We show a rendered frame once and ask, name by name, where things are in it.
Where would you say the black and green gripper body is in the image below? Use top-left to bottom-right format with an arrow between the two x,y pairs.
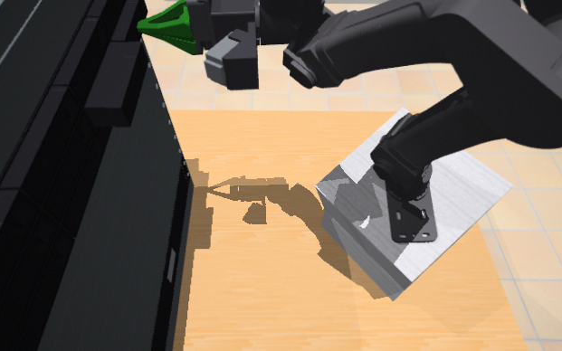
186,0 -> 260,55

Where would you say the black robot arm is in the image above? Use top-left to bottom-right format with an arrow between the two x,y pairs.
204,0 -> 562,243

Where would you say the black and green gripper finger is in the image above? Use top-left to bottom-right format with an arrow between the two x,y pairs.
138,30 -> 198,55
137,0 -> 194,38

